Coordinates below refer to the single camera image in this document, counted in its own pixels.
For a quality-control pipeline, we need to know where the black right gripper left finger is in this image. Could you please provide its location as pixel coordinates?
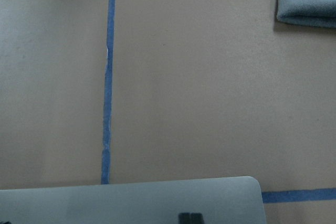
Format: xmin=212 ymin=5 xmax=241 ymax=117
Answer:
xmin=178 ymin=212 xmax=191 ymax=224

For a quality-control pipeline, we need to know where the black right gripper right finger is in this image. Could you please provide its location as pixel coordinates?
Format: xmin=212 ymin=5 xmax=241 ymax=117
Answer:
xmin=191 ymin=213 xmax=204 ymax=224

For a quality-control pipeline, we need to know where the grey laptop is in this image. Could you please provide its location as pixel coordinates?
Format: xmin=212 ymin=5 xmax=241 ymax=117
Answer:
xmin=1 ymin=177 xmax=266 ymax=223

